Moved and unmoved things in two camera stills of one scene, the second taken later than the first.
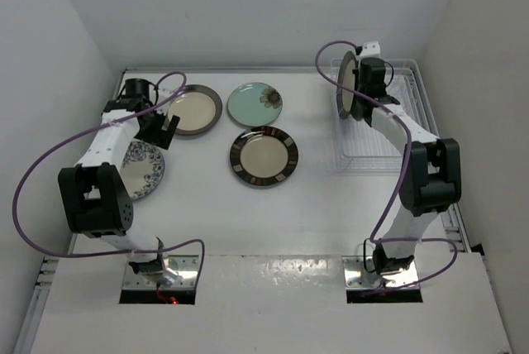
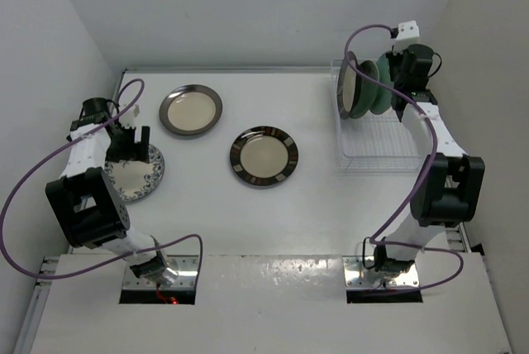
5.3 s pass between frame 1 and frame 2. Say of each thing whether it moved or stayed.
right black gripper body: moved
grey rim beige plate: stayed
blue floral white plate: stayed
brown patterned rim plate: stayed
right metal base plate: stayed
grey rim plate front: stayed
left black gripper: moved
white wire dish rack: stayed
